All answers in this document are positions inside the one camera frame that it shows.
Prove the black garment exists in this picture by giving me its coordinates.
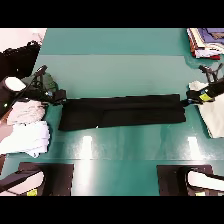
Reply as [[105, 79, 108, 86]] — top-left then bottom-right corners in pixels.
[[0, 40, 43, 82], [58, 94, 187, 132]]

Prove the white garment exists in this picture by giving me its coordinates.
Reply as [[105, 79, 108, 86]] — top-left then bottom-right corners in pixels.
[[187, 28, 224, 58], [0, 120, 52, 159]]

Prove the red garment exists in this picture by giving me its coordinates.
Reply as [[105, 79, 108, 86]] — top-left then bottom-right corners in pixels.
[[189, 35, 222, 61]]

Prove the pale pink garment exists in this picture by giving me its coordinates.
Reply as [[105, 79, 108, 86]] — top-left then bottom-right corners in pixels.
[[5, 99, 48, 126]]

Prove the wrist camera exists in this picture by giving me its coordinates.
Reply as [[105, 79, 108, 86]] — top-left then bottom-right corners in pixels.
[[198, 63, 224, 84], [32, 64, 50, 90]]

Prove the green garment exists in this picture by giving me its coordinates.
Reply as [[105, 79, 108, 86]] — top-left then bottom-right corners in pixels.
[[31, 72, 59, 94]]

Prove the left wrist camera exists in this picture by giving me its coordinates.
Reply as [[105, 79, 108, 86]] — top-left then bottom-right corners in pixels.
[[32, 64, 50, 90]]

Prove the purple garment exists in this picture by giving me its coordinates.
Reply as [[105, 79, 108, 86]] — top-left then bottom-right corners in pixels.
[[199, 27, 224, 42]]

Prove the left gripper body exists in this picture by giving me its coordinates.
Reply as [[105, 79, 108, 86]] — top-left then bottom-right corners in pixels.
[[49, 88, 68, 107]]

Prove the cream garment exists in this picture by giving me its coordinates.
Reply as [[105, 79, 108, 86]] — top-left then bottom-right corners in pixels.
[[188, 80, 224, 140]]

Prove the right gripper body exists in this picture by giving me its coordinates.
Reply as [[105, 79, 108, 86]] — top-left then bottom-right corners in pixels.
[[181, 89, 203, 107]]

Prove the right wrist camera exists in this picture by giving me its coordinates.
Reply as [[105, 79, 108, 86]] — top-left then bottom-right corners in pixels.
[[198, 63, 224, 84]]

